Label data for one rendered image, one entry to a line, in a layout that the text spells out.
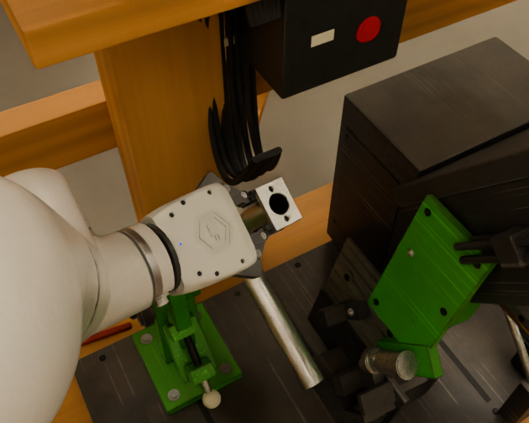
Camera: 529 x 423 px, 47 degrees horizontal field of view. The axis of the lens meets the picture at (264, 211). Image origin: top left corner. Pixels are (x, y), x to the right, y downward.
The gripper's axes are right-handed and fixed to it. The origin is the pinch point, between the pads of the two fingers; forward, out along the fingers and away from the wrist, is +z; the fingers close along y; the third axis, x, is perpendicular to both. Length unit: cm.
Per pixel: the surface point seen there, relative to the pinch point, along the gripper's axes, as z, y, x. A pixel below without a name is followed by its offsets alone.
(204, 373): -4.3, -16.6, 24.4
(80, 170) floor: 57, 57, 175
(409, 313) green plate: 14.1, -19.9, -0.1
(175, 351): -5.8, -11.9, 26.7
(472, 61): 44.5, 8.0, -6.3
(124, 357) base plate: -7.8, -10.1, 41.2
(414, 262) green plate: 14.6, -13.8, -4.4
